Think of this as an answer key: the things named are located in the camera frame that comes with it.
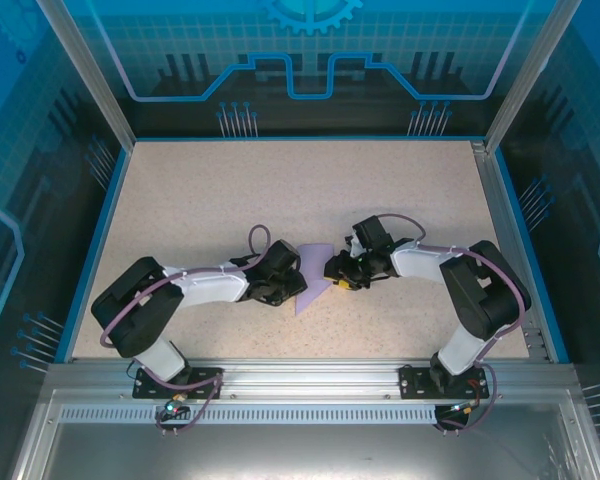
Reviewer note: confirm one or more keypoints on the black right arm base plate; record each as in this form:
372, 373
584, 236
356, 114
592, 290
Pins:
412, 382

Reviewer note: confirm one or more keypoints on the purple paper sheet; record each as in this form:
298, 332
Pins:
310, 260

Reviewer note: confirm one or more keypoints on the aluminium side rail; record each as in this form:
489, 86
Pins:
496, 200

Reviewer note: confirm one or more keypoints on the blue table border strip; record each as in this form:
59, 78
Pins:
526, 250
96, 250

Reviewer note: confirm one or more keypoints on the blue printed side panel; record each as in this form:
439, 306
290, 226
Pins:
10, 150
580, 175

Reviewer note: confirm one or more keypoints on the grey metal shelf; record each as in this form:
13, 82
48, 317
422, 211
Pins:
300, 455

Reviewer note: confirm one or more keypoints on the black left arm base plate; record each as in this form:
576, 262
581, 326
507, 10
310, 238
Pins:
200, 374

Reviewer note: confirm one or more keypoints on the aluminium frame post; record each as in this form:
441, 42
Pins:
92, 75
527, 75

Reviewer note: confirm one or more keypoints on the long aluminium base rail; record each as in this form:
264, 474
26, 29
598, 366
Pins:
310, 380

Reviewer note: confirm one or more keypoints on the wide blue printed enclosure panel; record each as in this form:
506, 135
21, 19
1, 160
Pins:
180, 30

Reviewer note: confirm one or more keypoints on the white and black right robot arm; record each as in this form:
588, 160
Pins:
420, 262

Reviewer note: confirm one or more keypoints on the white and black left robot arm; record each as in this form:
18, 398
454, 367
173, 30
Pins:
215, 290

